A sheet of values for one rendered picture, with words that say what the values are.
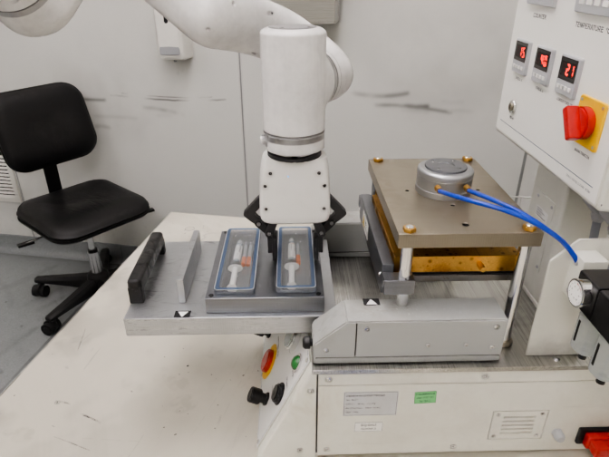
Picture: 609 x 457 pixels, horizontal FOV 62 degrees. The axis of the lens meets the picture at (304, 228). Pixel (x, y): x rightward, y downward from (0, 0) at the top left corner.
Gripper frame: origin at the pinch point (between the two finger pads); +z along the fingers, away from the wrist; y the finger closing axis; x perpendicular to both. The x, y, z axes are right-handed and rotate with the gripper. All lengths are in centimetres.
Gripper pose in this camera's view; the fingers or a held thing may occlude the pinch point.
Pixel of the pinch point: (294, 246)
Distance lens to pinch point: 78.5
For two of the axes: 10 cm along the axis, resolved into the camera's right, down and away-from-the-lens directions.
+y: 10.0, -0.1, 0.2
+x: -0.3, -4.6, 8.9
